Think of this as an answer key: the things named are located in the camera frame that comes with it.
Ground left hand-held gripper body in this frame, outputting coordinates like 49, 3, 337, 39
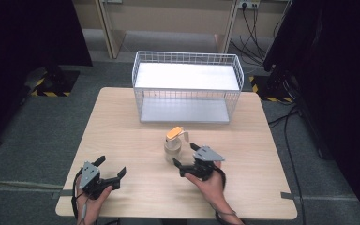
79, 160, 121, 201

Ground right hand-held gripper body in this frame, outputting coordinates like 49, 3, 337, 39
179, 145, 226, 182

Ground clear spray bottle orange trigger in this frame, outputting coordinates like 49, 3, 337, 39
163, 126, 190, 163

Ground white wire shelf rack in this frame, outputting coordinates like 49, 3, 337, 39
131, 51, 245, 125

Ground person's right hand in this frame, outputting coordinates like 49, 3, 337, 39
184, 160, 239, 225

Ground person's left hand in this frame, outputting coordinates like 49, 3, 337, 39
75, 175, 113, 225

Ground light wooden table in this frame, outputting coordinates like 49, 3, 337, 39
55, 86, 298, 220

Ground grey tape strip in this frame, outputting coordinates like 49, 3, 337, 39
280, 191, 304, 202
51, 188, 75, 201

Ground black stand base hazard tape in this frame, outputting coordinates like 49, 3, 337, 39
248, 68, 298, 103
24, 64, 81, 98

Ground dark curtain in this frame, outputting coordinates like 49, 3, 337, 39
0, 0, 94, 150
262, 0, 360, 217

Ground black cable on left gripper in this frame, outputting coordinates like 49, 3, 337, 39
70, 168, 90, 225

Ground black strap on right wrist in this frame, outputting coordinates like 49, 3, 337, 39
210, 165, 239, 225

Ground beige metal frame stand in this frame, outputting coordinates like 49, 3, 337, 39
94, 0, 242, 60

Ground black cables on floor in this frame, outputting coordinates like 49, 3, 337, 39
229, 6, 287, 68

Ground white wall power socket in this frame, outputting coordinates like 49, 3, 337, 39
237, 0, 261, 9

